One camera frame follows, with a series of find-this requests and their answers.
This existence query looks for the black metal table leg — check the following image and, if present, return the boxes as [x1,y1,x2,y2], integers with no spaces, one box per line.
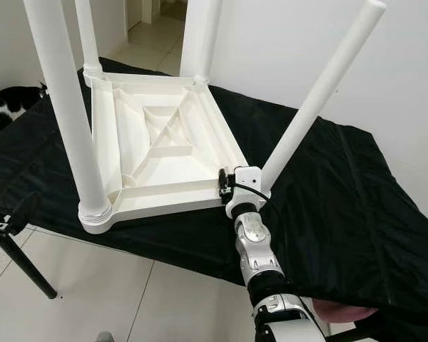
[327,324,387,342]
[0,230,59,301]

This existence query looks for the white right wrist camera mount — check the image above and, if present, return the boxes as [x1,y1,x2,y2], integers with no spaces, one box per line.
[225,166,265,219]

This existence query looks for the black cloth table cover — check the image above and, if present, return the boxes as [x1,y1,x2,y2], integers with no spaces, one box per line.
[0,57,428,337]

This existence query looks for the black and white cat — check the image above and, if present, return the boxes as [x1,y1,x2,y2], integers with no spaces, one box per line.
[0,81,49,133]

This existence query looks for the pink cushion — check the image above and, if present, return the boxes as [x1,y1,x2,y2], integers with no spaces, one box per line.
[312,299,380,323]

